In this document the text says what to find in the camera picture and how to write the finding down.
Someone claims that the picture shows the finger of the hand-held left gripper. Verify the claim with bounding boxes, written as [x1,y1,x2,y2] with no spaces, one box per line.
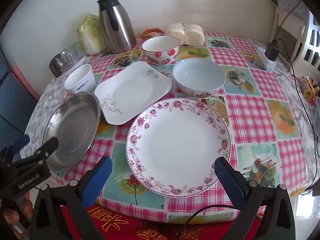
[15,137,59,167]
[10,135,30,153]

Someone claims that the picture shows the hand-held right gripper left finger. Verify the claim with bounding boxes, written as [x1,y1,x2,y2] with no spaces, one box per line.
[29,156,113,240]

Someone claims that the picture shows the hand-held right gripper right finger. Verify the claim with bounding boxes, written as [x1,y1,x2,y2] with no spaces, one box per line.
[214,156,297,240]

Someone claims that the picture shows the stainless steel plate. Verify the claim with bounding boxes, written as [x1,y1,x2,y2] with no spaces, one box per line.
[42,92,101,173]

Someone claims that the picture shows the round pink floral plate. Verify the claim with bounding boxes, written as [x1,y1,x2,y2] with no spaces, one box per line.
[126,98,232,197]

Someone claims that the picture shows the white rectangular plate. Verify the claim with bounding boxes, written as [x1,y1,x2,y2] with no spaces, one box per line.
[94,61,173,125]

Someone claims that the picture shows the pale blue bowl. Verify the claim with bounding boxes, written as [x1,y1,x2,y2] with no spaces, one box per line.
[172,58,226,97]

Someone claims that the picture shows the person's left hand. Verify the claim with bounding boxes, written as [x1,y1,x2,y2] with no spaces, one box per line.
[2,191,33,230]

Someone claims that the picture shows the dark blue pink-edged furniture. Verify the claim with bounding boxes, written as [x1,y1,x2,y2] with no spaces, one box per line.
[0,52,39,140]

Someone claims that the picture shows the red cloth with gold characters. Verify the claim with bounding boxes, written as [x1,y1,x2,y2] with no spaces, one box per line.
[60,200,265,240]

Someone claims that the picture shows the small white printed bowl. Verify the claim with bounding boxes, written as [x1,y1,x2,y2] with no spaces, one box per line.
[64,64,95,93]

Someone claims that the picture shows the dark brown lidded glass jar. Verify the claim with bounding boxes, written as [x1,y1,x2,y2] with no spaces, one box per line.
[49,52,68,78]

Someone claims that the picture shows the pink checkered picture tablecloth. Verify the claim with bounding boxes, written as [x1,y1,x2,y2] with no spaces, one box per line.
[62,32,310,224]

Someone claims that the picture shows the clear drinking glass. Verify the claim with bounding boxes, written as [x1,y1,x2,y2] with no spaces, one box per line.
[68,41,84,55]
[59,50,81,67]

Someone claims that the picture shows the napa cabbage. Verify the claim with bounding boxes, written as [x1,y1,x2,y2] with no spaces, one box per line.
[77,14,108,55]

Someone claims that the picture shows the colourful small packet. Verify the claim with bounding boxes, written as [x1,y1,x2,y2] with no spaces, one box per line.
[300,76,320,105]

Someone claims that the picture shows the white power strip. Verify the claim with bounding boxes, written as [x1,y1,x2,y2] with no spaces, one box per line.
[255,44,277,70]

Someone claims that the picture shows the stainless steel thermos jug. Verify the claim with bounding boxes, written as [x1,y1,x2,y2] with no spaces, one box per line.
[97,0,137,54]

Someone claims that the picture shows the black charger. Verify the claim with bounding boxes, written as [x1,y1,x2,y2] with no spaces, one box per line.
[265,39,281,62]

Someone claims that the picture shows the white bowl with red flowers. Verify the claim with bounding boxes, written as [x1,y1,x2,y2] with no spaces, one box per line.
[142,36,180,66]

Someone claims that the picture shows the orange snack packet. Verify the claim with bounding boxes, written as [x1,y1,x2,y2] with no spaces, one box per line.
[141,27,164,40]

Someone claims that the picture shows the bag of white steamed buns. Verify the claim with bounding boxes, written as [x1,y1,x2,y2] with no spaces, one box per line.
[166,22,205,47]

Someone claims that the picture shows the white wooden chair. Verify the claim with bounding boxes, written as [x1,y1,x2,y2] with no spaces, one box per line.
[271,5,320,70]

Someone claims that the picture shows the thin black cable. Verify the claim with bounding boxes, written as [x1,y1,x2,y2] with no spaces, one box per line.
[175,204,242,240]

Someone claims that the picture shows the black charger cable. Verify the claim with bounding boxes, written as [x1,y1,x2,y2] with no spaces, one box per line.
[277,39,320,138]
[274,0,304,43]

